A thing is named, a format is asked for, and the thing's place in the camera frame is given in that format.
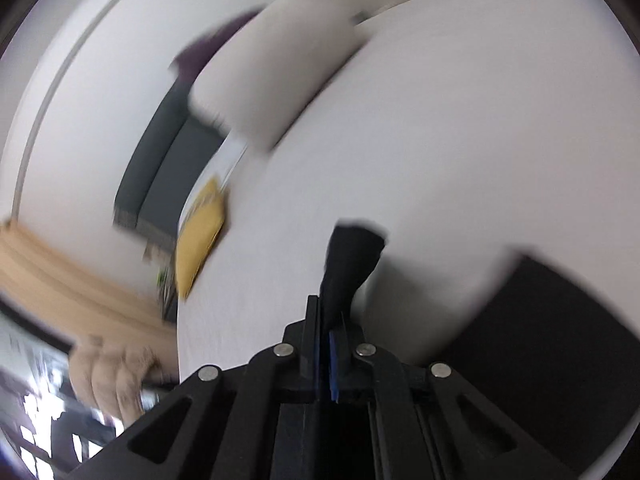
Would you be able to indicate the white bed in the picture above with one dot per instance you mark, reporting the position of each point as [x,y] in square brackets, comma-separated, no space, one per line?
[450,135]

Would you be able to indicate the white printed pillow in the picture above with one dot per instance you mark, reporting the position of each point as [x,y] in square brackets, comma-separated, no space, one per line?
[215,175]

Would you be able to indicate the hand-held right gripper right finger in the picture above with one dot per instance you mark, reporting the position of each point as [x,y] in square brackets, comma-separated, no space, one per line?
[345,360]

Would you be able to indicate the yellow cushion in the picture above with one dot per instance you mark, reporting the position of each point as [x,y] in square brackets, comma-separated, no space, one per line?
[200,240]

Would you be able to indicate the black pants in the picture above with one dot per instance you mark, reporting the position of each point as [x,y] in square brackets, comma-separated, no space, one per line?
[350,265]

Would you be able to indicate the purple cloth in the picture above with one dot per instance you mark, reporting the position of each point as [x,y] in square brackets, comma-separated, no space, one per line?
[205,55]

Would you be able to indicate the person's left hand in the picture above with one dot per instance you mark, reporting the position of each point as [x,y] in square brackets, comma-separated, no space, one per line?
[107,377]

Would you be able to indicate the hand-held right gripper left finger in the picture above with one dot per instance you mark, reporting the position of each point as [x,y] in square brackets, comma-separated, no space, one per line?
[313,355]

